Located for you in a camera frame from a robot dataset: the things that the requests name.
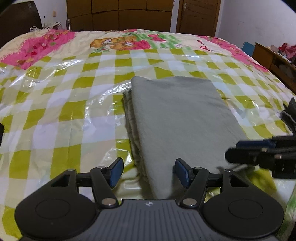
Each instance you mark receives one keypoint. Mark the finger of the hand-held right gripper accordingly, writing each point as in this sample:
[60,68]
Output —
[249,155]
[254,143]

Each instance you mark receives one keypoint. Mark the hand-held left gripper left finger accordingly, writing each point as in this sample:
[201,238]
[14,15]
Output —
[116,172]

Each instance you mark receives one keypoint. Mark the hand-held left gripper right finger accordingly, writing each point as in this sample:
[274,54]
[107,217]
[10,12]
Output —
[183,173]

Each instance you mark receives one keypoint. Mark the grey-green pants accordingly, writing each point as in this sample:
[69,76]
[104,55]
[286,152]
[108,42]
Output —
[180,120]

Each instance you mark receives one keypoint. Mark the black grey glove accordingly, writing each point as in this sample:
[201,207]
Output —
[290,115]

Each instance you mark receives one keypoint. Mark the printed checkered blanket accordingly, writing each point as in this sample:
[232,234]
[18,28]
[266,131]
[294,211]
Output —
[57,115]

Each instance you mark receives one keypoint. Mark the wooden cabinet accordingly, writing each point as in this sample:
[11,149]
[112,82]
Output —
[266,58]

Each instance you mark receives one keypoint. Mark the blue foam mat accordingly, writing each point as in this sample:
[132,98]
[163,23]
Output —
[248,48]

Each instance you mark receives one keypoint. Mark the pile of colourful clothes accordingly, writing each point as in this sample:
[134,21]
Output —
[286,51]

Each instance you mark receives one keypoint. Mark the black object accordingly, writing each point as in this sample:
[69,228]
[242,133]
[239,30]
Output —
[1,131]

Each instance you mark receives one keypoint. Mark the wooden door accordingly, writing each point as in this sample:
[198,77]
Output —
[198,16]

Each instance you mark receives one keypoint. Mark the wooden wardrobe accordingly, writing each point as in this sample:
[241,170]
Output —
[120,14]

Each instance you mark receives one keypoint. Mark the dark wooden headboard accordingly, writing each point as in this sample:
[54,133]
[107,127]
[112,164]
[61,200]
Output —
[16,23]

